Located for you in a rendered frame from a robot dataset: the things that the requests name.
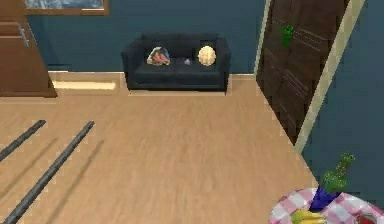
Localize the brown wooden cabinet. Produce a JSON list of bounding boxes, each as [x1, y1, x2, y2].
[[0, 0, 58, 99]]

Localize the dark brown room door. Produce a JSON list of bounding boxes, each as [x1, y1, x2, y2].
[[255, 0, 351, 146]]

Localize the green door handle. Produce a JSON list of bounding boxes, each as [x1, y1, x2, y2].
[[281, 24, 295, 48]]

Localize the red bowl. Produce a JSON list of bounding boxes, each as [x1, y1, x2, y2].
[[355, 213, 379, 224]]

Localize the yellow bananas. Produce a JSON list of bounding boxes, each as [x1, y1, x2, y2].
[[291, 208, 328, 224]]

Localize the multicoloured patterned cushion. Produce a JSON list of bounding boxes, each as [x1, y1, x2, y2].
[[146, 46, 171, 67]]

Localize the grey cabinet handle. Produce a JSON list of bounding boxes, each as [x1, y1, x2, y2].
[[18, 25, 31, 48]]

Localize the green plant in blue pot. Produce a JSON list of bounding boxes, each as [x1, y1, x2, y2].
[[308, 152, 356, 212]]

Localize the round cream cushion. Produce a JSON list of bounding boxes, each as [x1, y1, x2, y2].
[[197, 45, 217, 67]]

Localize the wooden framed window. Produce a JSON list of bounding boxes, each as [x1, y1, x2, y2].
[[23, 0, 110, 16]]

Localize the pink checked round table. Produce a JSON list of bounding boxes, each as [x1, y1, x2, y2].
[[268, 187, 384, 224]]

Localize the grey table leg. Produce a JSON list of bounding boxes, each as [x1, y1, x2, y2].
[[2, 120, 96, 224], [0, 119, 47, 163]]

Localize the dark blue sofa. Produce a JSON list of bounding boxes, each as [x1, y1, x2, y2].
[[120, 32, 232, 92]]

